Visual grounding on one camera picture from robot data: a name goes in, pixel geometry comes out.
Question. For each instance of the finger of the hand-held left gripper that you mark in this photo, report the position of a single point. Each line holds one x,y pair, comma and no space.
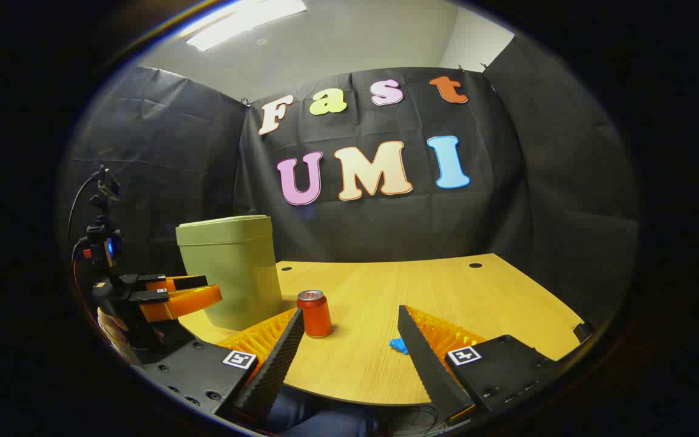
185,300
173,282

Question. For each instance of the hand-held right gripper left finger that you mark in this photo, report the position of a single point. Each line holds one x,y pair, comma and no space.
273,370

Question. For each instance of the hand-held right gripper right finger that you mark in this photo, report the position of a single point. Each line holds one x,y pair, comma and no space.
428,364

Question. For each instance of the blue paper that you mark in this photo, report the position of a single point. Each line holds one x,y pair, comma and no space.
399,346

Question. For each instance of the green desktop garbage bin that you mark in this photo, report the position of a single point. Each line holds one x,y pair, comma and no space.
234,273

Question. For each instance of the red pop can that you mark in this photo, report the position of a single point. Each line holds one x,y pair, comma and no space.
316,315

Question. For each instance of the wooden desktop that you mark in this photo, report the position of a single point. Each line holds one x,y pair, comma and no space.
368,303

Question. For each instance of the person's blue trousers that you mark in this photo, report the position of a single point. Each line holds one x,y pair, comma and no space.
325,416

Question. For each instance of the small black desk clip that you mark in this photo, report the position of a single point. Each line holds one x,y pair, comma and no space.
583,332

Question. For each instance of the ceiling light panel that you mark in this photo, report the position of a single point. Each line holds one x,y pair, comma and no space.
243,21

